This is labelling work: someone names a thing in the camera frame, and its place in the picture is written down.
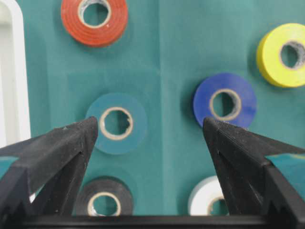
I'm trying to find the teal green tape roll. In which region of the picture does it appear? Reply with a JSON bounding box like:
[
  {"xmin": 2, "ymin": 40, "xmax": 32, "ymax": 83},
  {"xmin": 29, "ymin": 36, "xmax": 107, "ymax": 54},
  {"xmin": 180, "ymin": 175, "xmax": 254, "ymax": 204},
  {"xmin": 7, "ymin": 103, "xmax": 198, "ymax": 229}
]
[{"xmin": 86, "ymin": 93, "xmax": 148, "ymax": 155}]

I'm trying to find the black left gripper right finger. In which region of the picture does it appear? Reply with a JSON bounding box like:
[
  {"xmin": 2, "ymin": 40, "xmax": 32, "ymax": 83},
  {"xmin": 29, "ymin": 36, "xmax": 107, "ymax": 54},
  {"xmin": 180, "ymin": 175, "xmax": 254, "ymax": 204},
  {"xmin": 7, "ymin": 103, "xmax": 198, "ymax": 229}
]
[{"xmin": 203, "ymin": 117, "xmax": 305, "ymax": 221}]

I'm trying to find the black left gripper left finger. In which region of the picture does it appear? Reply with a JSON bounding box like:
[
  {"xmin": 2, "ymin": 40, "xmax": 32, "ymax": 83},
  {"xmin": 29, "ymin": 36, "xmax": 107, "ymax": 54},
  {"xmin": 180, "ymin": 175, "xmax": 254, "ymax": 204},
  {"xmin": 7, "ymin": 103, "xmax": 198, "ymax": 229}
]
[{"xmin": 0, "ymin": 117, "xmax": 98, "ymax": 221}]

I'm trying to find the blue tape roll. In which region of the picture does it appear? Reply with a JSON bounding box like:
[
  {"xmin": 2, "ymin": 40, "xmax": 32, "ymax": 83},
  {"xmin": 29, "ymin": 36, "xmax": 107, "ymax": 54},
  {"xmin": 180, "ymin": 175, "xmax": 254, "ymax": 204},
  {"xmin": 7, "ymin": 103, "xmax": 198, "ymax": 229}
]
[{"xmin": 193, "ymin": 73, "xmax": 257, "ymax": 127}]

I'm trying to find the white tape roll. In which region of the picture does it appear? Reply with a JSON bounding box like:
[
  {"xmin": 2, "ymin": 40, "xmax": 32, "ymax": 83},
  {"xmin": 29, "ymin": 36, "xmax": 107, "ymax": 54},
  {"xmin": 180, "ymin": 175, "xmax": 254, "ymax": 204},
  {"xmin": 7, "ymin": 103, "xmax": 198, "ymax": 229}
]
[{"xmin": 188, "ymin": 176, "xmax": 224, "ymax": 216}]

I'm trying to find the black tape roll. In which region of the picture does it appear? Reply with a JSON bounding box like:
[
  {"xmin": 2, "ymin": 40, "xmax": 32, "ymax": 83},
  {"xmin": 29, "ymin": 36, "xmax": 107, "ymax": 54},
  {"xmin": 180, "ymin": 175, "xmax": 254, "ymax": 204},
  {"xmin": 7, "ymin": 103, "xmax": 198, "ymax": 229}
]
[{"xmin": 74, "ymin": 176, "xmax": 134, "ymax": 217}]

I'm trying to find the white plastic case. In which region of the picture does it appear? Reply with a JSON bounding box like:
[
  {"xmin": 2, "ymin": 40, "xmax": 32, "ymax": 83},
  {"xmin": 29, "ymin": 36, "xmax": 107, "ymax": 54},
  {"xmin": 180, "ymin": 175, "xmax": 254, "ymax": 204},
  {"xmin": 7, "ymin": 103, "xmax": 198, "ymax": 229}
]
[{"xmin": 0, "ymin": 0, "xmax": 31, "ymax": 147}]

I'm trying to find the yellow tape roll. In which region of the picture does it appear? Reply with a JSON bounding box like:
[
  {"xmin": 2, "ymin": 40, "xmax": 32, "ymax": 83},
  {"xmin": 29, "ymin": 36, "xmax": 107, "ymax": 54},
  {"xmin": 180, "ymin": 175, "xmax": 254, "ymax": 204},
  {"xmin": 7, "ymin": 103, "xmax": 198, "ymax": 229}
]
[{"xmin": 256, "ymin": 23, "xmax": 305, "ymax": 88}]

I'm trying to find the green table cloth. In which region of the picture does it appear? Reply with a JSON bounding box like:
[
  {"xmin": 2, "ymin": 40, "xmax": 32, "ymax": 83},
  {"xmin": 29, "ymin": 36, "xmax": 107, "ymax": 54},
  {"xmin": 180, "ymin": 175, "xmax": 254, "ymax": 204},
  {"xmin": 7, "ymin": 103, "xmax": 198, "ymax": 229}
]
[{"xmin": 19, "ymin": 0, "xmax": 305, "ymax": 215}]

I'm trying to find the red tape roll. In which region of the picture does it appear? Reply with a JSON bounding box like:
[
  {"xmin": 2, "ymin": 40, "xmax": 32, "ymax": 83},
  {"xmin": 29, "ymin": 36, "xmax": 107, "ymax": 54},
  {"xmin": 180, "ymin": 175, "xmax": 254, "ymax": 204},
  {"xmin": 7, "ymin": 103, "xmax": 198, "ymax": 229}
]
[{"xmin": 61, "ymin": 0, "xmax": 128, "ymax": 47}]

